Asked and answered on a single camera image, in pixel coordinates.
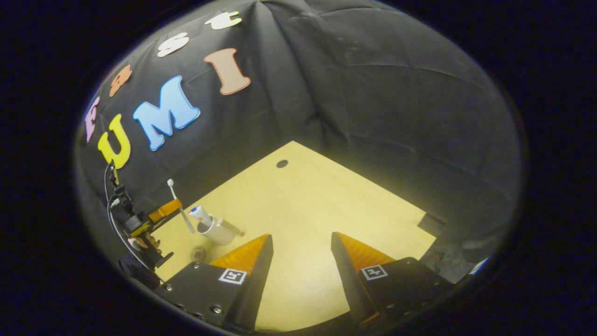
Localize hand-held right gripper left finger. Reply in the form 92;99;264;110
156;233;275;329

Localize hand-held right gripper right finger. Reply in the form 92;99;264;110
331;231;456;327

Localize white toothbrush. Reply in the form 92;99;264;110
167;179;196;234

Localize white toothpaste tube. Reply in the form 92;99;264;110
188;205;211;225

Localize white cup with wooden handle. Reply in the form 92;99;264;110
197;215;244;246

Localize light wooden desktop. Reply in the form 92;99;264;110
154;141;437;333

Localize black backdrop cloth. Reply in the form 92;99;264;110
75;0;523;280

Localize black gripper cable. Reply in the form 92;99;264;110
103;161;164;283

